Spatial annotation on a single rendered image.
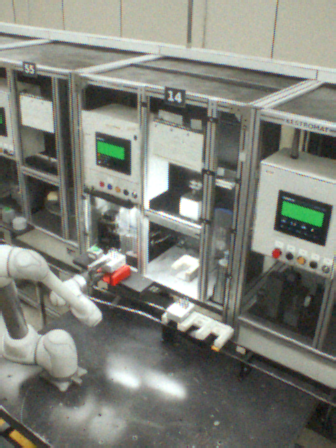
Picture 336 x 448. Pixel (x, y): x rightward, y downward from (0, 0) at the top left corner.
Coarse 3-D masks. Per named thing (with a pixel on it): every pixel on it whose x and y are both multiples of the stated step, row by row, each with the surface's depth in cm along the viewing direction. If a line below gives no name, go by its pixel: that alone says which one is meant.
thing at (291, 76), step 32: (192, 0) 303; (128, 64) 299; (160, 64) 308; (192, 64) 310; (224, 64) 314; (256, 64) 290; (288, 64) 280; (224, 96) 240; (256, 96) 243; (160, 288) 295; (224, 320) 274
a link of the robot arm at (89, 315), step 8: (48, 272) 219; (40, 280) 219; (48, 280) 226; (56, 280) 232; (56, 288) 233; (64, 288) 236; (64, 296) 237; (72, 296) 239; (80, 296) 258; (72, 304) 241; (80, 304) 243; (88, 304) 251; (80, 312) 247; (88, 312) 250; (96, 312) 254; (80, 320) 253; (88, 320) 252; (96, 320) 253
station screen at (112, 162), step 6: (96, 138) 275; (102, 138) 272; (114, 144) 269; (120, 144) 266; (96, 156) 280; (102, 156) 278; (108, 156) 275; (102, 162) 279; (108, 162) 276; (114, 162) 274; (120, 162) 271; (114, 168) 275; (120, 168) 273
